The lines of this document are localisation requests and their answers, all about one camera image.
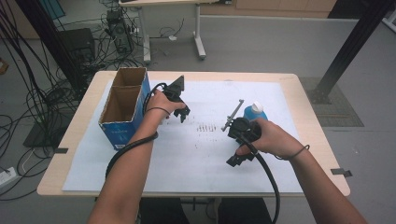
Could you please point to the black right wrist band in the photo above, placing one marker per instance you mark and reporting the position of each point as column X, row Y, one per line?
column 297, row 153

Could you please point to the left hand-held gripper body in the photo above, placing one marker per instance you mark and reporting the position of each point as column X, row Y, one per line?
column 176, row 91

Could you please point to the light wooden cabinet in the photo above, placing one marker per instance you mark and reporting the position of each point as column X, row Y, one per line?
column 267, row 7

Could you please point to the black square case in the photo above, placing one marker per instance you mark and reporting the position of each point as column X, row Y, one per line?
column 77, row 42

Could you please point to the black wrist band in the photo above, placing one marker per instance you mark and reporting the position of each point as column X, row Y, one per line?
column 297, row 153
column 158, row 108

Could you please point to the person's leg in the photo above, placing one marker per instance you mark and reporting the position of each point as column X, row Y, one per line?
column 165, row 211
column 244, row 211

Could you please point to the black metal stand with base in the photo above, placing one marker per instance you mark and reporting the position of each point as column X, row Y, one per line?
column 46, row 37

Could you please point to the black left wrist band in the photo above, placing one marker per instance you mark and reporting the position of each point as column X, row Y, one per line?
column 158, row 108

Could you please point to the grey floor mat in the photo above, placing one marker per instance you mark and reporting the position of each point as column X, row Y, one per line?
column 339, row 112

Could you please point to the person's right leg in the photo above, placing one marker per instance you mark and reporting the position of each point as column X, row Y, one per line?
column 244, row 211

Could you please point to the black computer tower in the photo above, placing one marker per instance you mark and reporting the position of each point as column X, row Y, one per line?
column 120, row 31

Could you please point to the white power strip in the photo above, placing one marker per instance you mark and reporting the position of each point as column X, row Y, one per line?
column 7, row 177

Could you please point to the white desk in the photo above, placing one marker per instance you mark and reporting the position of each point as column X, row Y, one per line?
column 197, row 34

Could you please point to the person's right hand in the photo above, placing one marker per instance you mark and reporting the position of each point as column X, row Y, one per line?
column 275, row 140

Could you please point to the blue cardboard box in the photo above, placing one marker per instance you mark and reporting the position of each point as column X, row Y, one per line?
column 123, row 105

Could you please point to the person's left leg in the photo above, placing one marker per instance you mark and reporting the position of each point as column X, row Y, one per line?
column 165, row 211

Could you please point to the white paper sheet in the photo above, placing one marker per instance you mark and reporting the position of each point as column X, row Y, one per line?
column 199, row 161

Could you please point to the black slanted metal post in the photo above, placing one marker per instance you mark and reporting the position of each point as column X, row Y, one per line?
column 351, row 43

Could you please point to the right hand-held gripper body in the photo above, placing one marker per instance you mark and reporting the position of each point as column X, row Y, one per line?
column 244, row 130

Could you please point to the blue bottle with white cap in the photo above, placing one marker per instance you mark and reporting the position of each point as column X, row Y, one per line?
column 253, row 113

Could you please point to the black tape strip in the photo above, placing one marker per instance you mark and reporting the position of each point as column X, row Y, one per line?
column 341, row 172
column 61, row 150

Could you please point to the person's left hand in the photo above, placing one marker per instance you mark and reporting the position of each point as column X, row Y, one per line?
column 160, row 104

